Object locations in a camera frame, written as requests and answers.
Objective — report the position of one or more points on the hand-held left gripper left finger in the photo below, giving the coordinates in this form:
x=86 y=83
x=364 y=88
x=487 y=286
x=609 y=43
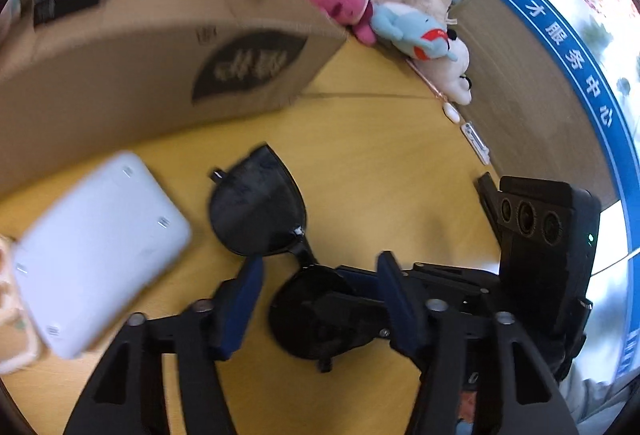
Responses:
x=245 y=300

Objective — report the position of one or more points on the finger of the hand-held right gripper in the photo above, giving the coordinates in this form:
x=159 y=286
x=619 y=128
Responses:
x=365 y=282
x=345 y=315

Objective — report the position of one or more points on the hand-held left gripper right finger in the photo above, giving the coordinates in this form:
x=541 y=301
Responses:
x=397 y=300

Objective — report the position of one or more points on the black sunglasses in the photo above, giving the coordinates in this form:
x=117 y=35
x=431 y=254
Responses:
x=260 y=205

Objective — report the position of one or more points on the brown cardboard box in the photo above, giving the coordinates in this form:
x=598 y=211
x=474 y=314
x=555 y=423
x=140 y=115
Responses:
x=125 y=80

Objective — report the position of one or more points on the wooden desktop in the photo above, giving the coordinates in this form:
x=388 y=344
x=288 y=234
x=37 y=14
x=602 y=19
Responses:
x=375 y=165

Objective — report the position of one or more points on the white and silver clip holder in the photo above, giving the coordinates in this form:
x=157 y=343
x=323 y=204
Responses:
x=475 y=142

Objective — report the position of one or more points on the white power bank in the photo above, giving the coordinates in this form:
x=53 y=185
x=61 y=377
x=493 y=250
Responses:
x=100 y=255

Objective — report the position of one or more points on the white earbuds case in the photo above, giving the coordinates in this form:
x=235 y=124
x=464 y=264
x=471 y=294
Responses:
x=451 y=111

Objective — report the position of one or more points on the white plush dog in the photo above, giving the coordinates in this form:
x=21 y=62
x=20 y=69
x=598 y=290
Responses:
x=450 y=75

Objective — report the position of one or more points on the pink transparent pen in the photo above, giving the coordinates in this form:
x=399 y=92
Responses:
x=425 y=79

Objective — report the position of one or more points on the beige printed packet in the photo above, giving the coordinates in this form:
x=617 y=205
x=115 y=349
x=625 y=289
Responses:
x=12 y=315

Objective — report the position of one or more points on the blue and red plush toy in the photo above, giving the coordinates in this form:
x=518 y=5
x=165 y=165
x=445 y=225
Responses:
x=410 y=25

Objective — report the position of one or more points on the blue wall banner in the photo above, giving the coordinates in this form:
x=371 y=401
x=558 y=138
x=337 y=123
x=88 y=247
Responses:
x=550 y=15

